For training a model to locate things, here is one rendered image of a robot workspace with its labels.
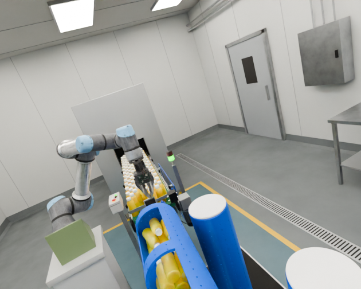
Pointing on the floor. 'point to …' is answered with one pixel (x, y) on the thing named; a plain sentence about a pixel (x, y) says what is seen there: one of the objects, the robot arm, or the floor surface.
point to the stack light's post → (178, 178)
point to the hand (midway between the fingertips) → (149, 195)
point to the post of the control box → (130, 233)
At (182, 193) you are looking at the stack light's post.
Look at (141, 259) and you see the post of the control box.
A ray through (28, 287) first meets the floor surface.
